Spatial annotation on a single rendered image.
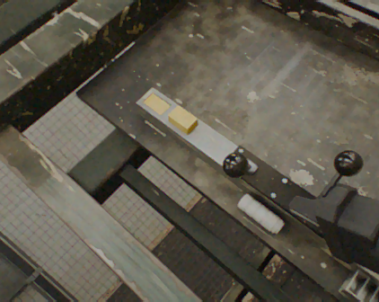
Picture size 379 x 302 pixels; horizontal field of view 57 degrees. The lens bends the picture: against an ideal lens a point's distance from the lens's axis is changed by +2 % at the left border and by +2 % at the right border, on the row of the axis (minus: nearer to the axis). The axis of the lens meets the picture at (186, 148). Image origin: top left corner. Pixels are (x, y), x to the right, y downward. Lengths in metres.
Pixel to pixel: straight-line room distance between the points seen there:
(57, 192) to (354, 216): 0.46
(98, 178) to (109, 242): 0.18
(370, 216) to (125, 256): 0.35
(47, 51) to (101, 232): 0.37
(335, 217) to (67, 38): 0.59
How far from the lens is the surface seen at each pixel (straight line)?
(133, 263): 0.56
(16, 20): 1.28
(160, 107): 0.68
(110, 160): 0.73
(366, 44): 0.86
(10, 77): 0.74
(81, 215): 0.60
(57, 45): 0.76
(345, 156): 0.53
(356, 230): 0.42
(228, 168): 0.49
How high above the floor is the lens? 1.69
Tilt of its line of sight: 11 degrees down
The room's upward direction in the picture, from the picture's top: 42 degrees counter-clockwise
